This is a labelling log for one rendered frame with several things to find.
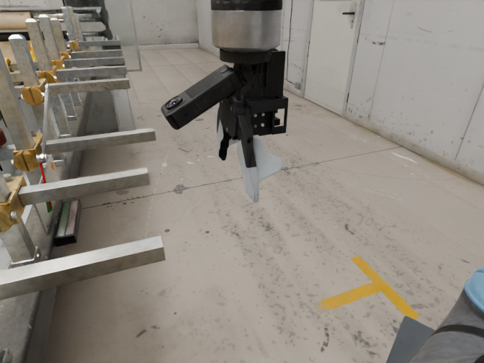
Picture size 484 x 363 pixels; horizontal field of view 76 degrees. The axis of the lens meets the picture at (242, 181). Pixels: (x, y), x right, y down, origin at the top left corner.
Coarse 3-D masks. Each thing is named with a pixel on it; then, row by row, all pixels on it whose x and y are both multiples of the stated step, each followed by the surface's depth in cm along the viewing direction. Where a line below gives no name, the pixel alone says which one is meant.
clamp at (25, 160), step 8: (40, 136) 86; (16, 152) 77; (24, 152) 77; (32, 152) 78; (40, 152) 82; (16, 160) 76; (24, 160) 78; (32, 160) 78; (24, 168) 78; (32, 168) 78
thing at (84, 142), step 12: (120, 132) 91; (132, 132) 91; (144, 132) 91; (48, 144) 84; (60, 144) 85; (72, 144) 86; (84, 144) 87; (96, 144) 88; (108, 144) 89; (120, 144) 90; (0, 156) 81; (12, 156) 82
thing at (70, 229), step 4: (76, 200) 89; (72, 204) 87; (76, 204) 87; (72, 208) 85; (76, 208) 85; (72, 212) 83; (76, 212) 84; (72, 216) 82; (68, 220) 80; (72, 220) 80; (68, 224) 79; (72, 224) 79; (68, 228) 78; (72, 228) 78; (68, 232) 76; (72, 232) 76
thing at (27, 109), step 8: (24, 104) 148; (48, 104) 191; (24, 112) 146; (32, 112) 157; (0, 120) 118; (32, 120) 155; (32, 128) 153; (8, 136) 122; (8, 144) 120; (8, 160) 118; (8, 168) 116
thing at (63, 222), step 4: (64, 204) 87; (68, 204) 87; (64, 208) 85; (68, 208) 85; (64, 212) 83; (68, 212) 84; (60, 216) 82; (64, 216) 82; (60, 220) 80; (64, 220) 80; (60, 224) 79; (64, 224) 79; (60, 228) 78; (64, 228) 78; (60, 232) 76; (64, 232) 76; (56, 236) 75
